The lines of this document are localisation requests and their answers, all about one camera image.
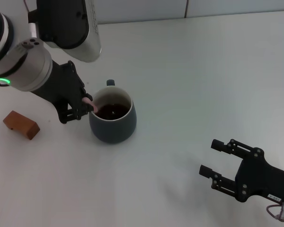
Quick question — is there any pink handled metal spoon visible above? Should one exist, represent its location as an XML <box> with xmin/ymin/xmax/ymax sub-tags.
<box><xmin>82</xmin><ymin>97</ymin><xmax>100</xmax><ymax>113</ymax></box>

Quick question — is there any silver connector with cable loop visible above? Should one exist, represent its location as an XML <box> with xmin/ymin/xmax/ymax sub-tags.
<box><xmin>266</xmin><ymin>201</ymin><xmax>284</xmax><ymax>222</ymax></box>

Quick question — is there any silver camera mount bracket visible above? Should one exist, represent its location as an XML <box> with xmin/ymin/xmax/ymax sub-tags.
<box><xmin>29</xmin><ymin>22</ymin><xmax>40</xmax><ymax>38</ymax></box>

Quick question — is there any dark brown coffee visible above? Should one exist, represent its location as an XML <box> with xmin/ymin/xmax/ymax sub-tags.
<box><xmin>95</xmin><ymin>103</ymin><xmax>131</xmax><ymax>121</ymax></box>

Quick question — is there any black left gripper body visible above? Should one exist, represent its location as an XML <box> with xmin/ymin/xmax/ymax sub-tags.
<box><xmin>31</xmin><ymin>60</ymin><xmax>86</xmax><ymax>114</ymax></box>

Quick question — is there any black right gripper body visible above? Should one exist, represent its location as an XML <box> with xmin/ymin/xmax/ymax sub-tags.
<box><xmin>235</xmin><ymin>148</ymin><xmax>284</xmax><ymax>203</ymax></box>

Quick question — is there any grey ceramic cup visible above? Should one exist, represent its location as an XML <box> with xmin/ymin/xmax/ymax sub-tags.
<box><xmin>89</xmin><ymin>79</ymin><xmax>137</xmax><ymax>144</ymax></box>

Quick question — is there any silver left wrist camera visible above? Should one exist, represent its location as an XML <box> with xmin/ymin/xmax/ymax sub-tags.
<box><xmin>27</xmin><ymin>0</ymin><xmax>102</xmax><ymax>63</ymax></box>

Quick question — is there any dark brown wooden rest block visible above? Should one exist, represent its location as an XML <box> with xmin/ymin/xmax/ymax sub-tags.
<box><xmin>2</xmin><ymin>110</ymin><xmax>41</xmax><ymax>140</ymax></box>

